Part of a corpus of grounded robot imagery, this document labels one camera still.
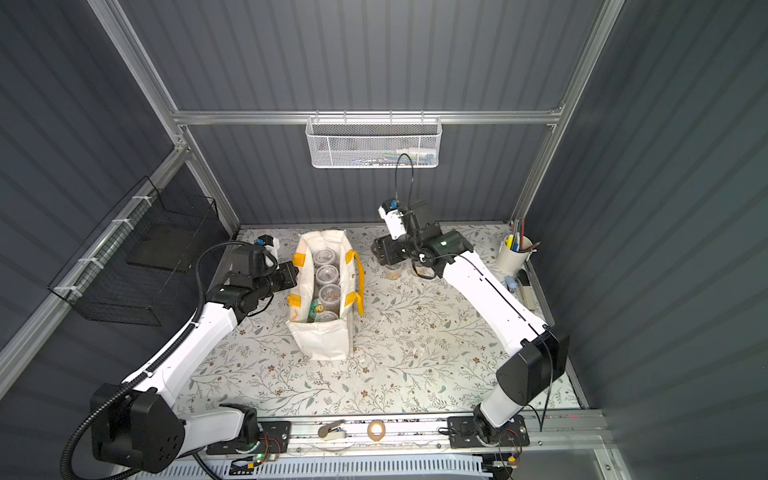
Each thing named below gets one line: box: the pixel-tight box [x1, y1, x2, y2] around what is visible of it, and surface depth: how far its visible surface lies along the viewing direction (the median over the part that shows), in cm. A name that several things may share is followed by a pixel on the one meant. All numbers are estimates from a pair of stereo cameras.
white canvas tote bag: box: [286, 230, 364, 361], surface depth 86 cm
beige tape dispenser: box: [318, 419, 347, 441], surface depth 75 cm
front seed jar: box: [318, 283, 341, 312], surface depth 86 cm
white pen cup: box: [497, 218, 541, 275], surface depth 104 cm
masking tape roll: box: [367, 419, 386, 442], surface depth 77 cm
